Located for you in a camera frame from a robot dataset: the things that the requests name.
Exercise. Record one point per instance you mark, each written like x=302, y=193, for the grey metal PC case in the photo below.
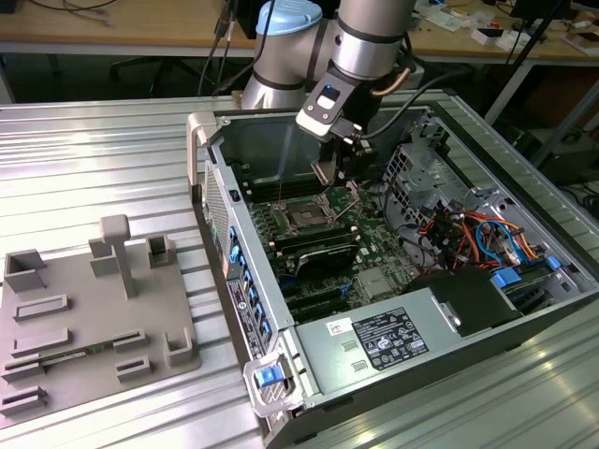
x=444, y=374

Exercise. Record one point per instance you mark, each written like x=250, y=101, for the blue case latch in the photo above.
x=267, y=376

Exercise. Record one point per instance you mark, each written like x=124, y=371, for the silver power supply with label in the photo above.
x=323, y=355

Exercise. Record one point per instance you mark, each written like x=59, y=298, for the silver perforated disk bay cage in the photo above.
x=421, y=180

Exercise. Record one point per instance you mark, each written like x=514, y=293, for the graphics card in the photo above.
x=327, y=262

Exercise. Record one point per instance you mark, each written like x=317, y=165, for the small white box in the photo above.
x=482, y=39

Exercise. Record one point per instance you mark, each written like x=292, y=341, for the wooden office desk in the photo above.
x=140, y=23
x=444, y=44

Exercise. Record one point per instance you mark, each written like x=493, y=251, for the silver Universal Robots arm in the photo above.
x=365, y=42

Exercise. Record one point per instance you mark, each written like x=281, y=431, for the green motherboard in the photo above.
x=374, y=252

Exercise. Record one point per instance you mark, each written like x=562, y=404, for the silver chipset heatsink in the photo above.
x=374, y=283

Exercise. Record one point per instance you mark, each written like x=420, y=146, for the green RAM stick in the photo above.
x=77, y=353

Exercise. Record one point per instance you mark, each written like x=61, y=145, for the grey plastic parts rack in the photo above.
x=93, y=299

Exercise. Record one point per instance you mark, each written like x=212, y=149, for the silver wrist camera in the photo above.
x=323, y=110

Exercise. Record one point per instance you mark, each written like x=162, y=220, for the black expansion slot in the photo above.
x=320, y=312
x=313, y=299

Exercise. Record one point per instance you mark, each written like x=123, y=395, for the CPU socket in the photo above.
x=304, y=216

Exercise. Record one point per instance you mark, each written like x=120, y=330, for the silver CPU with green rim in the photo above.
x=325, y=172

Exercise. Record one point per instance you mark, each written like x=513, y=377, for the black plastic shroud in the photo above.
x=468, y=294

